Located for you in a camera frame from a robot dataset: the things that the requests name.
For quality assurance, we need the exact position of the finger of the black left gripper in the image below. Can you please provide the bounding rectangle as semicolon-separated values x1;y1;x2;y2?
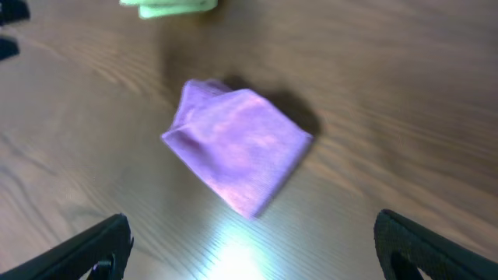
1;0;30;26
0;37;19;61

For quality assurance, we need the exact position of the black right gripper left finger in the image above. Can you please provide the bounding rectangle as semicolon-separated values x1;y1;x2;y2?
1;214;134;280

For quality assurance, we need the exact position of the folded green cloth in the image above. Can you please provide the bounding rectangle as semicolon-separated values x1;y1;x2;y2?
120;0;218;19

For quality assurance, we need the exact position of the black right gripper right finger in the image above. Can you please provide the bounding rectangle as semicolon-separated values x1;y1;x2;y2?
373;209;497;280

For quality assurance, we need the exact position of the purple microfiber cloth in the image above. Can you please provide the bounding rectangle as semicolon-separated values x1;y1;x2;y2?
161;79;313;218

